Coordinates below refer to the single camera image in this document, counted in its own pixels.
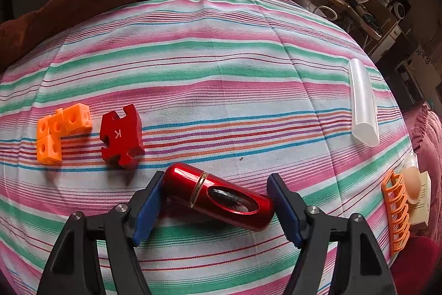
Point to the translucent plastic tube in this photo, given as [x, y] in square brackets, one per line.
[362, 108]

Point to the orange cube block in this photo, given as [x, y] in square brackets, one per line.
[55, 132]

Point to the beige egg-shaped sponge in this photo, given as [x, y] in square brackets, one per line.
[410, 181]

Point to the maroon cloth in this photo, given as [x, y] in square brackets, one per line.
[421, 264]

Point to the red metallic cylinder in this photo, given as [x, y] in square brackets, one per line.
[179, 181]

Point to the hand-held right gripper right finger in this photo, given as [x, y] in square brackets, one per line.
[285, 208]

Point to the striped bed sheet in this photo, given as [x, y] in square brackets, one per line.
[207, 73]

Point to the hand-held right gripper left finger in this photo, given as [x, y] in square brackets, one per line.
[148, 208]

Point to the orange hair claw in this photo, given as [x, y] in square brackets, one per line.
[395, 212]

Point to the wooden cabinet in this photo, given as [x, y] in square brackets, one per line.
[383, 29]

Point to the red puzzle block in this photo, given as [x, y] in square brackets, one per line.
[121, 136]

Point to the cream cardboard box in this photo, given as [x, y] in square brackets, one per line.
[423, 205]

